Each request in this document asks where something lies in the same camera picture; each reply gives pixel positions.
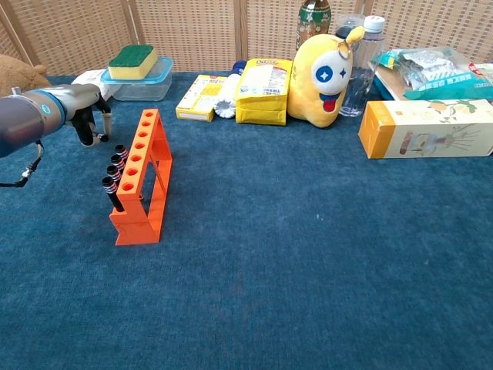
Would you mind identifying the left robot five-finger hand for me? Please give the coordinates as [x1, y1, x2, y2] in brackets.
[57, 83, 113, 147]

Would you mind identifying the orange tube rack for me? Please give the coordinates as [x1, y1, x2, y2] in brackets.
[109, 108, 173, 247]

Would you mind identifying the clear blue-rimmed plastic container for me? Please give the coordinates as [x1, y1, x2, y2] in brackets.
[100, 56, 174, 103]

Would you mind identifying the yellow green sponge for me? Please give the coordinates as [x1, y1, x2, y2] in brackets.
[107, 43, 159, 81]

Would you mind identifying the brown capybara plush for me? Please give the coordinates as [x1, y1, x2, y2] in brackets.
[0, 53, 52, 98]

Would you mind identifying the small yellow cardboard box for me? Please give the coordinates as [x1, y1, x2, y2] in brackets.
[175, 73, 229, 123]

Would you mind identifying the wicker folding screen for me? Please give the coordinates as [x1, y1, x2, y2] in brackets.
[0, 0, 493, 77]

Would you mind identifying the white tube with blue cap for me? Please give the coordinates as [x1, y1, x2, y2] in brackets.
[213, 60, 248, 119]

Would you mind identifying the yellow Lipo snack bag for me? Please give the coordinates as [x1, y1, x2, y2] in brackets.
[234, 57, 294, 126]

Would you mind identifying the yellow cartoon plush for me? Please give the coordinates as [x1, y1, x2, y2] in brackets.
[287, 25, 366, 130]

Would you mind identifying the brown tea bottle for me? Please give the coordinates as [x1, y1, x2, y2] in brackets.
[295, 0, 333, 53]

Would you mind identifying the blue table cloth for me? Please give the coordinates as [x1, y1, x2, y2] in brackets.
[0, 71, 493, 370]

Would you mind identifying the clear jar with lid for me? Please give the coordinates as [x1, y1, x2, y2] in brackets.
[334, 13, 367, 52]

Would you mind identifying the clear water bottle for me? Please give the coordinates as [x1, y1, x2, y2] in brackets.
[338, 15, 387, 118]

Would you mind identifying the flat wooden teal-edged box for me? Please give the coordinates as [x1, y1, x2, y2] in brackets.
[373, 63, 413, 102]

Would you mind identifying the orange cream carton box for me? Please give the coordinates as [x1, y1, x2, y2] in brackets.
[357, 98, 493, 160]

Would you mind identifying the teal clear snack bag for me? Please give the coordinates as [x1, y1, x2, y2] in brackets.
[371, 45, 493, 103]

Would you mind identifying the long white plastic packet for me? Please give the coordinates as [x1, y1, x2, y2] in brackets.
[470, 62, 493, 84]

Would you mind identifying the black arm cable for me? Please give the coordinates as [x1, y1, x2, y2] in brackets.
[0, 140, 45, 189]

